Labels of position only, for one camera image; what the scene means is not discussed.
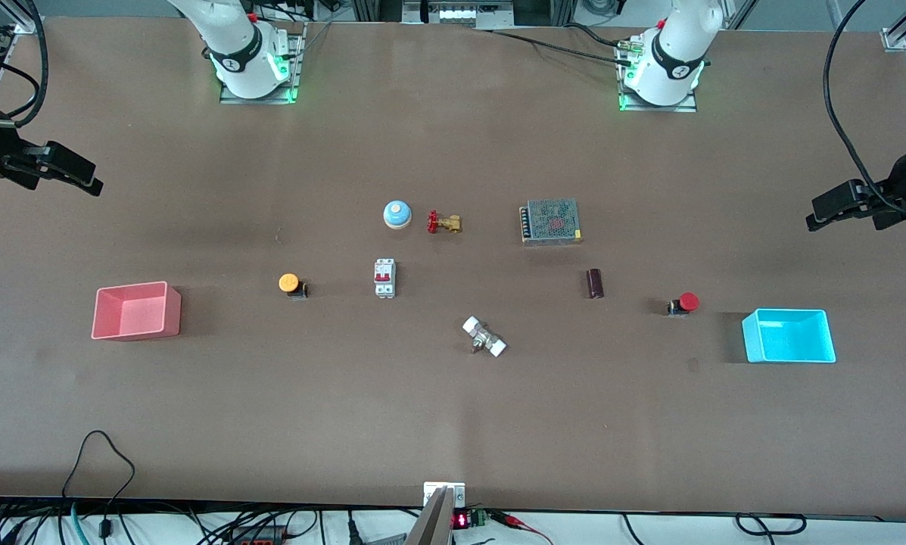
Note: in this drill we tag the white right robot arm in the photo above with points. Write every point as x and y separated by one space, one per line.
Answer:
235 34

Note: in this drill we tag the red mushroom push button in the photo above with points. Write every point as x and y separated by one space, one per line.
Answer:
686 303

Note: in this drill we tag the pink plastic box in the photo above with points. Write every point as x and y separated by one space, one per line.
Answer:
136 312

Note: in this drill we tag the blue round buzzer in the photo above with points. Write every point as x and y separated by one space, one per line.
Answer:
396 214

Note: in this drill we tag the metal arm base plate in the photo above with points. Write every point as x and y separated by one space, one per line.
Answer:
286 72
687 104

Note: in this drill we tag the silver fitting with white caps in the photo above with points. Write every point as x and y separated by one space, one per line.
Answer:
484 337

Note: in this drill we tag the dark red cylindrical capacitor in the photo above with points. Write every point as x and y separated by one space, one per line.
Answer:
595 283

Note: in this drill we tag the white red circuit breaker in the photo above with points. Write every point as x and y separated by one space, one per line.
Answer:
384 278

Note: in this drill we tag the white power strip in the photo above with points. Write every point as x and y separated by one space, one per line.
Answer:
458 13

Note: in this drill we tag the cyan plastic box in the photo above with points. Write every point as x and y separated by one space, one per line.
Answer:
789 337

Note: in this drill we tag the small red digit display module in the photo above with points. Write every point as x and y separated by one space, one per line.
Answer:
468 519

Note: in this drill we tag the metal bracket with camera pole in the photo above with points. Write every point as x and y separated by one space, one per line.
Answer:
439 503

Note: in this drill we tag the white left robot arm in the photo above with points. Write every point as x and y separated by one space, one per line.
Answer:
676 53

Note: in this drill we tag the yellow push button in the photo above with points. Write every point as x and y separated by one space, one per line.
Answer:
290 284

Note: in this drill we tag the metal mesh power supply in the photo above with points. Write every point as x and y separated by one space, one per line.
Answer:
551 220

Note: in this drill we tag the aluminium corner bracket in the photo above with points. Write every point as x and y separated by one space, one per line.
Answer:
893 39

